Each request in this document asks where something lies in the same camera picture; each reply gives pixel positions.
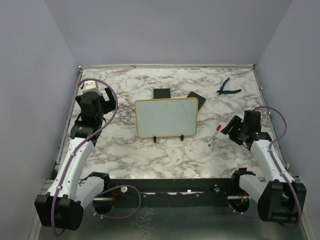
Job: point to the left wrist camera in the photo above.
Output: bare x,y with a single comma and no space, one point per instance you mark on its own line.
89,86

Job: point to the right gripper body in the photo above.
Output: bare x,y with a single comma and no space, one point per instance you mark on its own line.
243,129

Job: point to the black square block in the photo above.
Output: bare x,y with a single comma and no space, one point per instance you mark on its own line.
201,99
161,93

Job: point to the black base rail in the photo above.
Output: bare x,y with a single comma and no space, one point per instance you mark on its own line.
170,193

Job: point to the yellow framed whiteboard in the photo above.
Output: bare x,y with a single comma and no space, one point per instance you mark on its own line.
166,117

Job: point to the red and white marker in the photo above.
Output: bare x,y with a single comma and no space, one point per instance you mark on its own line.
214,135

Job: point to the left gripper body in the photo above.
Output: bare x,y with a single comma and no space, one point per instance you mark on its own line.
107,106

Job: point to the metal table frame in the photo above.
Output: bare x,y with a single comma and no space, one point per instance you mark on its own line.
120,154

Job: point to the black square block right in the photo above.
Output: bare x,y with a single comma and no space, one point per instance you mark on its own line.
201,99

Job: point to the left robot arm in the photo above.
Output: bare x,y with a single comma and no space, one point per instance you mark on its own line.
63,205

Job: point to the black square block left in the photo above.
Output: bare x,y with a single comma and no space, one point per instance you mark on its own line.
161,93

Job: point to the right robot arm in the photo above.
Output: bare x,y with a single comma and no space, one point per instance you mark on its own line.
280,198

